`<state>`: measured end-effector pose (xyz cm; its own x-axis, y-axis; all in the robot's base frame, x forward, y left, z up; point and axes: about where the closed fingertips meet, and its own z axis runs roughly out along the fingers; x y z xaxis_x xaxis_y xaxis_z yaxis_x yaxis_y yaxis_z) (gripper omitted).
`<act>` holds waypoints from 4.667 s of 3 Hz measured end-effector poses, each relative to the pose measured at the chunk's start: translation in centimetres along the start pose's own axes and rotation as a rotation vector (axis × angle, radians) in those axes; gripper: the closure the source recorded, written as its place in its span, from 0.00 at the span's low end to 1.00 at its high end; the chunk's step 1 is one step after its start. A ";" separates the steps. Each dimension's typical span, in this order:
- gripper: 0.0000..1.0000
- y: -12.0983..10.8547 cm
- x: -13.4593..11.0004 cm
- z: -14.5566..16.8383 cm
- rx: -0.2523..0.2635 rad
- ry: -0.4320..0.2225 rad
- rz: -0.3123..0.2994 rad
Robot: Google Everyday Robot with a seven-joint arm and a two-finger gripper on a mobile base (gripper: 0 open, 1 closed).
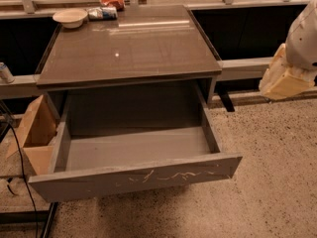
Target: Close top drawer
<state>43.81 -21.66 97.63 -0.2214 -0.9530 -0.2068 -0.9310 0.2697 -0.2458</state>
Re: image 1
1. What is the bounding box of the grey top drawer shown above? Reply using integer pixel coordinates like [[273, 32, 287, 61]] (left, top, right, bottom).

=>
[[29, 81, 242, 202]]

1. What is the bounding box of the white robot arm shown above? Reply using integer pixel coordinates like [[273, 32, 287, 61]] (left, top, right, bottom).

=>
[[259, 0, 317, 100]]

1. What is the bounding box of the grey cabinet with glossy top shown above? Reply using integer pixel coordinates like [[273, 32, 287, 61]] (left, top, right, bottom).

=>
[[37, 6, 222, 104]]

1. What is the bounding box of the red orange snack bag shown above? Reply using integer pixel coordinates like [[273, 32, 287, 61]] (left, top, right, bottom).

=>
[[100, 0, 125, 11]]

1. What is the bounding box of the blue white snack bag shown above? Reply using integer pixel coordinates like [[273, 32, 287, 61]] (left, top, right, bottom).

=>
[[87, 7, 118, 20]]

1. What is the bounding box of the white bowl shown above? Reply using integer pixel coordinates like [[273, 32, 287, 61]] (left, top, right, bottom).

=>
[[53, 8, 87, 29]]

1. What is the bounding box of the cardboard box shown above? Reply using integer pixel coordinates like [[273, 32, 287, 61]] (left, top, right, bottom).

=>
[[6, 95, 57, 175]]

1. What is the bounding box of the grey horizontal rail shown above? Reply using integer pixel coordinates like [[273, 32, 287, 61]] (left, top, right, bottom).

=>
[[0, 58, 271, 99]]

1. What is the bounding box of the black cable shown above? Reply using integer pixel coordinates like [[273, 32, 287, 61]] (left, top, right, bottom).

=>
[[0, 116, 40, 238]]

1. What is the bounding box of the white can on rail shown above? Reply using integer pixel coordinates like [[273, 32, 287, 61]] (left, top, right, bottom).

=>
[[0, 62, 15, 83]]

